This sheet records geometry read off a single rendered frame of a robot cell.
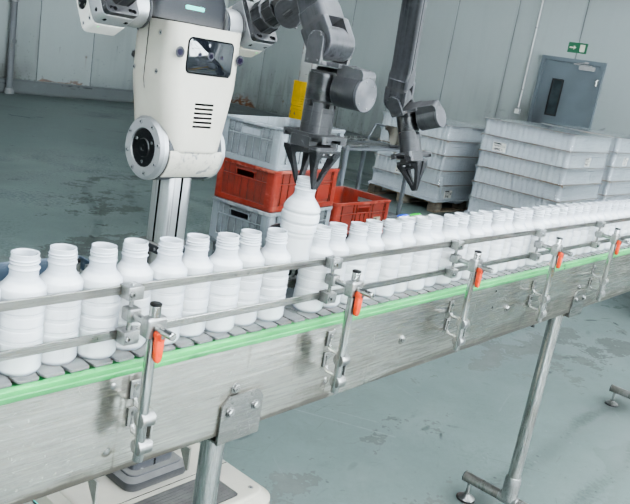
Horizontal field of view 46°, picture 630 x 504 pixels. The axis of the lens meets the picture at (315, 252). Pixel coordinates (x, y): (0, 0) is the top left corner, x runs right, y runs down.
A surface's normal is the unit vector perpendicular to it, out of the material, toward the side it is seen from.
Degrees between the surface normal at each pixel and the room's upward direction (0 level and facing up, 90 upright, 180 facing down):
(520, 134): 90
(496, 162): 90
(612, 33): 90
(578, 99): 90
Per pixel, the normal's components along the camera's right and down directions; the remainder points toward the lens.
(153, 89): -0.68, 0.25
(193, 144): 0.73, 0.29
